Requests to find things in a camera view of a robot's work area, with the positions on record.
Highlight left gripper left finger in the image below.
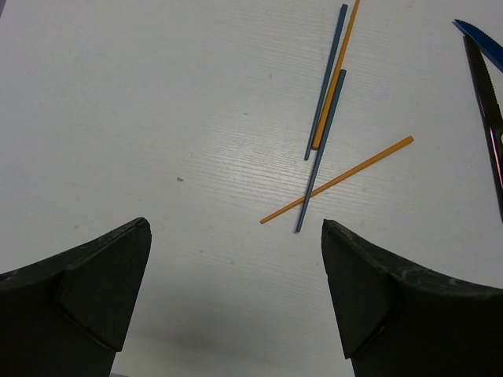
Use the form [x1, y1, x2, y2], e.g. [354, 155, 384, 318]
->
[1, 218, 151, 376]

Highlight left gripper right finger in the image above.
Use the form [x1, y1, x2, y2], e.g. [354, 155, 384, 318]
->
[321, 220, 502, 376]

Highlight blue knife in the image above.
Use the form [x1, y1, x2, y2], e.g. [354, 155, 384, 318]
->
[453, 19, 503, 71]

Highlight black knife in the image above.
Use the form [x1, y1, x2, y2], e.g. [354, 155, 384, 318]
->
[463, 36, 502, 216]

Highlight orange chopstick diagonal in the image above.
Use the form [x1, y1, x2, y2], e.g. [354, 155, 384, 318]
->
[259, 135, 414, 225]

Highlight orange chopstick upright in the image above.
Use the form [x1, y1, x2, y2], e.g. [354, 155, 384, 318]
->
[311, 0, 360, 150]

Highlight dark blue chopstick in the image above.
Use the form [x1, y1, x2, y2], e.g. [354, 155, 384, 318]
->
[295, 69, 347, 233]

